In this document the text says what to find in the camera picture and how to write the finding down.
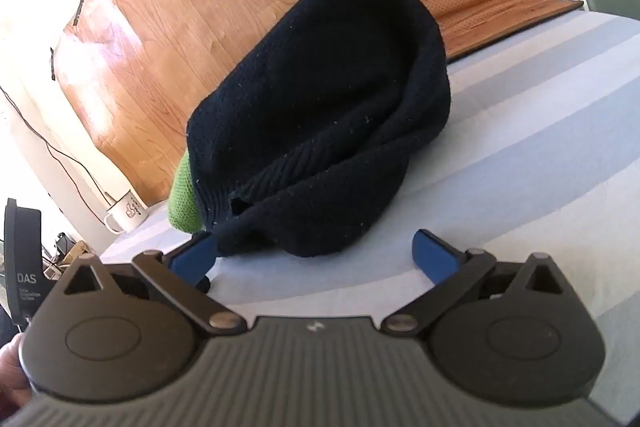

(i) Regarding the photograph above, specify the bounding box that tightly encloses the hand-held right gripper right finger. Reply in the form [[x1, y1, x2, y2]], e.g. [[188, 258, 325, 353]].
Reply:
[[384, 229, 567, 337]]

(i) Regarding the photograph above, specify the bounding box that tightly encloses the brown cardboard box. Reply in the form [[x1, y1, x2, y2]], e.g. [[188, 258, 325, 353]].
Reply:
[[61, 239, 84, 269]]

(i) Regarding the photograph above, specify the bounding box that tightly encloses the thin black cable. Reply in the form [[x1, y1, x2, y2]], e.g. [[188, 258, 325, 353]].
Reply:
[[0, 86, 110, 214]]

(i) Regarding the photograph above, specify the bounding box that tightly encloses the wood-pattern laminate sheet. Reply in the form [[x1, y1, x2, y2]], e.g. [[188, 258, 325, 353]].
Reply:
[[56, 0, 337, 208]]

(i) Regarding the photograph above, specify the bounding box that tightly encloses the white enamel mug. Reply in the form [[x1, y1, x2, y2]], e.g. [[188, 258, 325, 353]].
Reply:
[[103, 189, 147, 234]]

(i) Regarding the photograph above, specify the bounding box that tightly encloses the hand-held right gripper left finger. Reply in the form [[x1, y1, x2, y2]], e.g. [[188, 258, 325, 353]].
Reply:
[[64, 231, 247, 337]]

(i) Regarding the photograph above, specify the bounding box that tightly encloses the black knit sweater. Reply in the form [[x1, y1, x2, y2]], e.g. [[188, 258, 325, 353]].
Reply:
[[186, 0, 452, 258]]

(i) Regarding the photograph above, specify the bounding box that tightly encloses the striped bed sheet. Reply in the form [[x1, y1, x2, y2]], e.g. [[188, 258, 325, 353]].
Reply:
[[102, 9, 640, 427]]

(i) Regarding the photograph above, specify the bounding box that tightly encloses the green knit garment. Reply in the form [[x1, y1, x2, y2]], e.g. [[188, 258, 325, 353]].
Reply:
[[167, 152, 204, 234]]

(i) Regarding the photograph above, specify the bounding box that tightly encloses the person's left hand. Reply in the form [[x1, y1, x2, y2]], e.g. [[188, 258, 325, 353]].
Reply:
[[0, 334, 34, 413]]

